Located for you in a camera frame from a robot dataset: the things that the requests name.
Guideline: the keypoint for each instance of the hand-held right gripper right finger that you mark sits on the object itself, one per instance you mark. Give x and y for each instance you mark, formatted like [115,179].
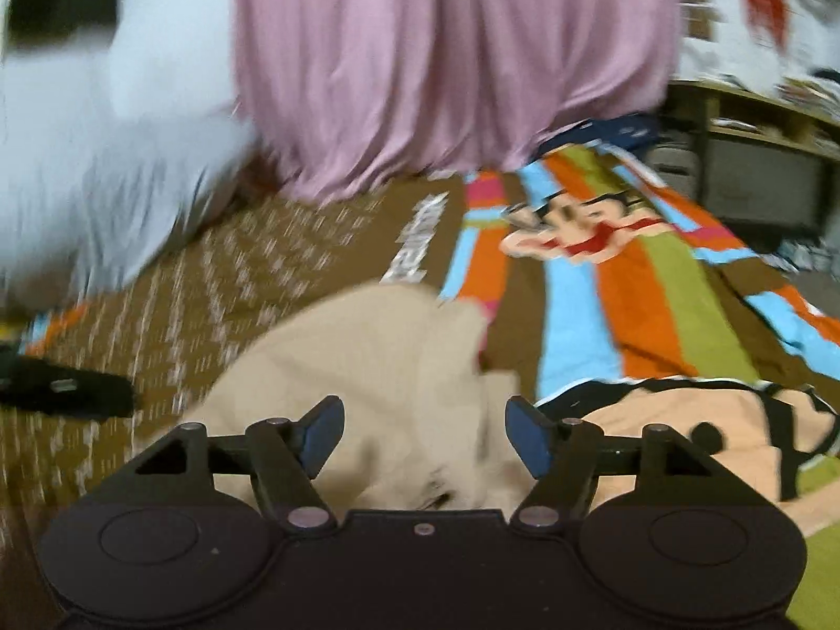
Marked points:
[528,436]

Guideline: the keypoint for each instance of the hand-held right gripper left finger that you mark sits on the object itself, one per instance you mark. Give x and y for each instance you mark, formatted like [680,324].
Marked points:
[325,434]

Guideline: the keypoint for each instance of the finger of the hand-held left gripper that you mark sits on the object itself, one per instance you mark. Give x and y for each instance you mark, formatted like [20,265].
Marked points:
[62,384]

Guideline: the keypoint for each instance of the beige hooded jacket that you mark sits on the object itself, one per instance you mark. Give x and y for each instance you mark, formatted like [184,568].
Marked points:
[367,380]

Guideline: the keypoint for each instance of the colourful printed blanket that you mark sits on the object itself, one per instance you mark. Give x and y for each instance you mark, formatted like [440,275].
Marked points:
[590,315]

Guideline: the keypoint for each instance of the grey-blue pillow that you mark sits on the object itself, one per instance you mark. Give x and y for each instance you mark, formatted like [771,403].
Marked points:
[98,210]

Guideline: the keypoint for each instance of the grey patterned bag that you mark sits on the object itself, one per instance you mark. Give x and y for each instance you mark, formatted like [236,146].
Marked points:
[676,159]

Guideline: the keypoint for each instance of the small plastic packets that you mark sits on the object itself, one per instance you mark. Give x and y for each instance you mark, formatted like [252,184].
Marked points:
[802,254]

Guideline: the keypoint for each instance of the wooden shelf unit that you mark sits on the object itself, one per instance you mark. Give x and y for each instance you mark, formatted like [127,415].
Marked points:
[761,157]

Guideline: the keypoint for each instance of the pink curtain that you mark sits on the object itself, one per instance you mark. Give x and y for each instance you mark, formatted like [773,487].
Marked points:
[446,59]

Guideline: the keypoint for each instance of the black wall television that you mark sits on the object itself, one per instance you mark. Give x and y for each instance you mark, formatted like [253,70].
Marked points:
[65,3]

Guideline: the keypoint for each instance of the wooden wall frame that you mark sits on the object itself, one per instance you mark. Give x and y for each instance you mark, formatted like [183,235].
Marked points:
[697,13]

